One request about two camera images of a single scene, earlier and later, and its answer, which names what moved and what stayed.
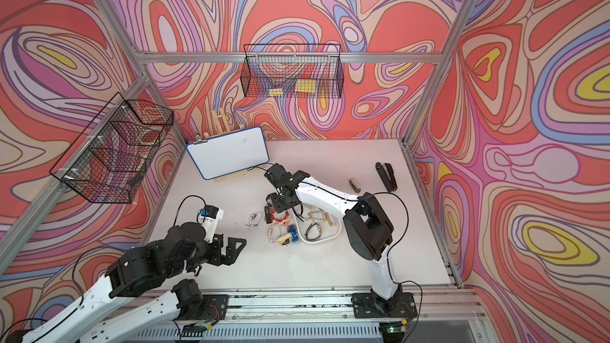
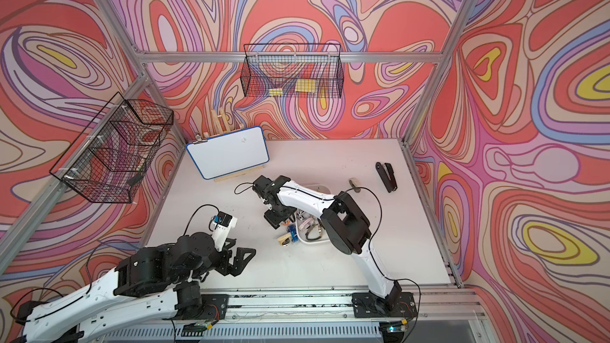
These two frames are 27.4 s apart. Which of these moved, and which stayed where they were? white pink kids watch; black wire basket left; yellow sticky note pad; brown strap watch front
Moved: white pink kids watch
Stayed: black wire basket left; yellow sticky note pad; brown strap watch front
